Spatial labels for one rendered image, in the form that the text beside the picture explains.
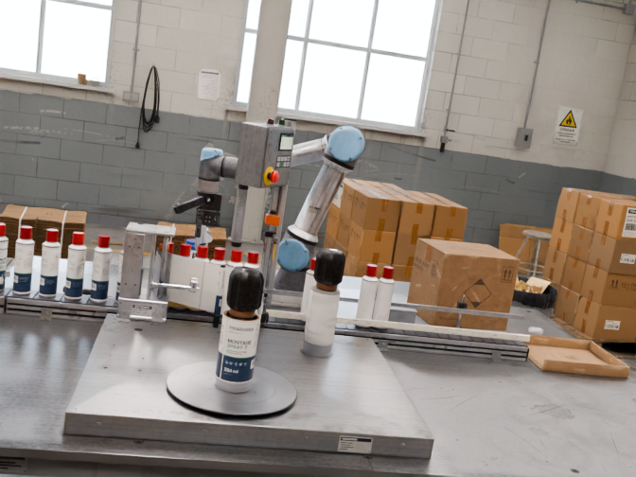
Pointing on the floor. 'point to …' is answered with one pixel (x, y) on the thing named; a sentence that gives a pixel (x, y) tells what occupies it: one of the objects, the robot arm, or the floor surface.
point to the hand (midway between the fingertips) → (195, 246)
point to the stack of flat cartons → (44, 220)
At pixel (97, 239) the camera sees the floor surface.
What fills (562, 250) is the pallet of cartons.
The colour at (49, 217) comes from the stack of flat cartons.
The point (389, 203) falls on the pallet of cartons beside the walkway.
